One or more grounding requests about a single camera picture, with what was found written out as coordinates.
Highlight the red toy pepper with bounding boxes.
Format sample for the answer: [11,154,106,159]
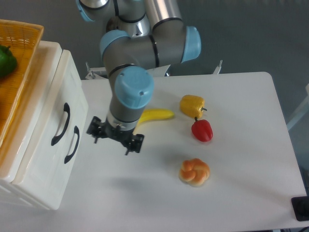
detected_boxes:
[191,117,213,142]

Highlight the knotted toy bread roll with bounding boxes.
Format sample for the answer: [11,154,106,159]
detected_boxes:
[179,158,211,187]

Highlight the yellow toy pepper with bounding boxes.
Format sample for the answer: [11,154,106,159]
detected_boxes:
[180,95,207,118]

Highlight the orange plastic basket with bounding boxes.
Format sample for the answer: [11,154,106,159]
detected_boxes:
[0,19,44,142]

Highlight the black device at edge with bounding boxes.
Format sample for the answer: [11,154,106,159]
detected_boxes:
[291,196,309,221]

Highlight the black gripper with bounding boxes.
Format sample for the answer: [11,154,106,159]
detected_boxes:
[86,116,144,155]

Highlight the white chair part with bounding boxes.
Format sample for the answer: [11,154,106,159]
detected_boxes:
[286,84,309,130]

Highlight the yellow toy banana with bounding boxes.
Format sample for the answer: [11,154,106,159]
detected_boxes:
[134,108,175,131]

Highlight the white drawer cabinet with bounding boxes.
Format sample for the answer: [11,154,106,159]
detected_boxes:
[0,40,63,210]

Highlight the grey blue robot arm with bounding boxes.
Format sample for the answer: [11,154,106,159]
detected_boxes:
[76,0,201,153]

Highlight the green toy pepper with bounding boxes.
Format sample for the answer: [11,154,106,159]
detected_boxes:
[0,45,17,78]

